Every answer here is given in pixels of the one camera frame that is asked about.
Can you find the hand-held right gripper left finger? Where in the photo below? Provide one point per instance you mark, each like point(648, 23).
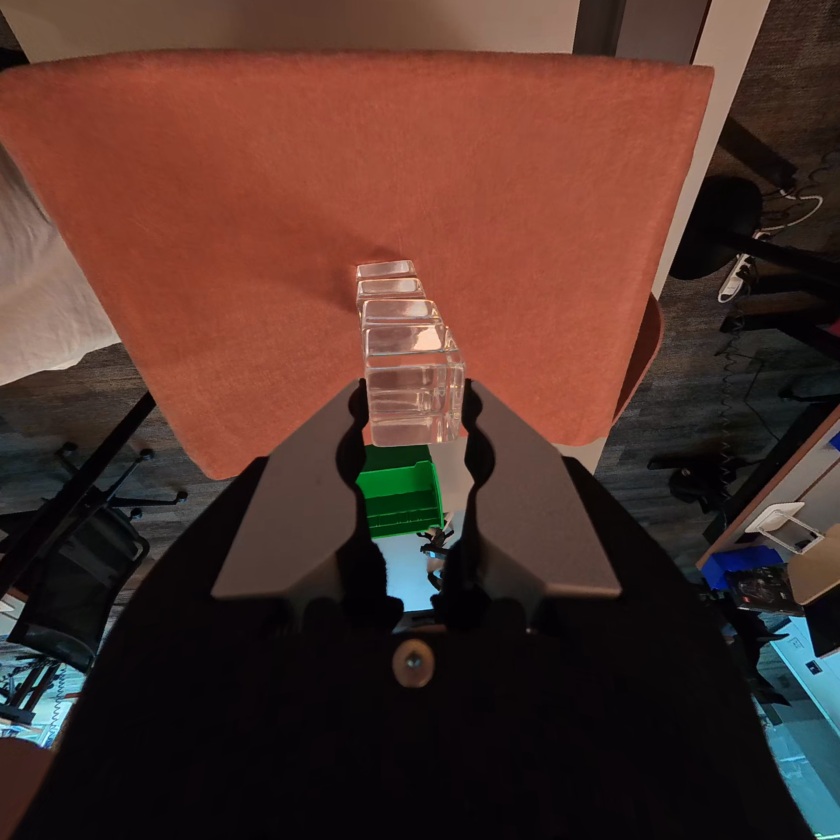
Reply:
point(289, 525)

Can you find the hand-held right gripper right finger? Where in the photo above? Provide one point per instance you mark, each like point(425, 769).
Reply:
point(538, 525)

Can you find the green plastic bin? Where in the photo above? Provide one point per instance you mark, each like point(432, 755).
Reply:
point(400, 499)

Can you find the clear acrylic cube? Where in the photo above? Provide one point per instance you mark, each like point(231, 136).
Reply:
point(413, 394)
point(386, 269)
point(400, 312)
point(390, 289)

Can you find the light grey desk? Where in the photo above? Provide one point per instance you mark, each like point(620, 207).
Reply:
point(262, 26)

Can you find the black chair base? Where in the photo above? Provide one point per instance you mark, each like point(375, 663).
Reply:
point(689, 482)

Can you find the small blue container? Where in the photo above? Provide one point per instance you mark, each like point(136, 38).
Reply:
point(728, 568)

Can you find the black office chair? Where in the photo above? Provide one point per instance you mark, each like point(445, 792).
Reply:
point(79, 590)

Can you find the black glitter packet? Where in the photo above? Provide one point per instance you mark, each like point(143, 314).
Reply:
point(764, 590)

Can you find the white display stand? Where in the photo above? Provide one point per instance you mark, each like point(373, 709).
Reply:
point(774, 518)

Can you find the brown edged grey table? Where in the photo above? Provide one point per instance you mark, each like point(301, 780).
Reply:
point(787, 472)

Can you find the wooden panel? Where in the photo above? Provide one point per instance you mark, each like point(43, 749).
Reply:
point(817, 564)

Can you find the white power strip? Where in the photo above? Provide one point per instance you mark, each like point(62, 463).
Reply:
point(735, 279)

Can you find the rust brown felt bag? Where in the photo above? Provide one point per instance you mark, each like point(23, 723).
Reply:
point(229, 197)

